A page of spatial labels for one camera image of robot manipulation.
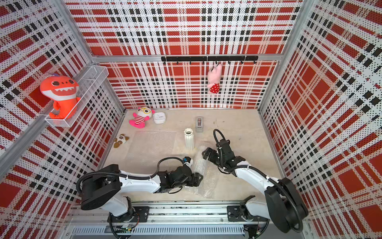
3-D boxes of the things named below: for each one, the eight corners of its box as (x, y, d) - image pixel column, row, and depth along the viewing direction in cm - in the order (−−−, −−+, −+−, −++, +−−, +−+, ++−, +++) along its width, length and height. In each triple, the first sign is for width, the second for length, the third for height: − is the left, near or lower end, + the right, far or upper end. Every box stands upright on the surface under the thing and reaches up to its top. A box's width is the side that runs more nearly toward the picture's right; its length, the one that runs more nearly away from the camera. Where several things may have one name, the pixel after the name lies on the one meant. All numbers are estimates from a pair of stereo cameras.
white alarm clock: (152, 124, 113) (151, 121, 110) (155, 114, 119) (154, 111, 117) (165, 124, 113) (164, 121, 110) (166, 114, 119) (166, 111, 117)
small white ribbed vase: (186, 150, 99) (183, 136, 86) (186, 143, 102) (184, 128, 89) (194, 150, 99) (193, 136, 85) (194, 143, 102) (193, 128, 89)
